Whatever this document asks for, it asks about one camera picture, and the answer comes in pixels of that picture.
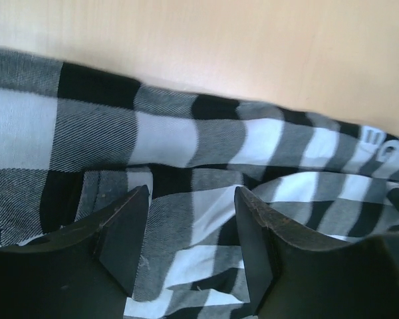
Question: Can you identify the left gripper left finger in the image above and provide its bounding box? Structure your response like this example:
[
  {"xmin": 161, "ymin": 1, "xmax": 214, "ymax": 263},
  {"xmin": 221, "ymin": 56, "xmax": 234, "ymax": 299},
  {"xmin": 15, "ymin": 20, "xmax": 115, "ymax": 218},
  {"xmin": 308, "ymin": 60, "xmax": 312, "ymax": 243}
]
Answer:
[{"xmin": 19, "ymin": 185, "xmax": 150, "ymax": 298}]

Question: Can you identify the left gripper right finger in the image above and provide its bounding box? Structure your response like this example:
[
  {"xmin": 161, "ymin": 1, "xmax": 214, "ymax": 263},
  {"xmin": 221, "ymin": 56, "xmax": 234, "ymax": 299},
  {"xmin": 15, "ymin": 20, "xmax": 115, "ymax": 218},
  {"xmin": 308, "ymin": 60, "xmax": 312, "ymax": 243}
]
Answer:
[{"xmin": 234, "ymin": 186, "xmax": 353, "ymax": 316}]

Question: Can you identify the black white checkered shirt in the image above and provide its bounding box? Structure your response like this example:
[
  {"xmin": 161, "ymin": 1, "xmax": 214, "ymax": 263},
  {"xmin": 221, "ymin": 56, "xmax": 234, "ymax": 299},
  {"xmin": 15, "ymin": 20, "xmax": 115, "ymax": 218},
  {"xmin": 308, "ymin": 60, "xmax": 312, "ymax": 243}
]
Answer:
[{"xmin": 0, "ymin": 49, "xmax": 399, "ymax": 318}]

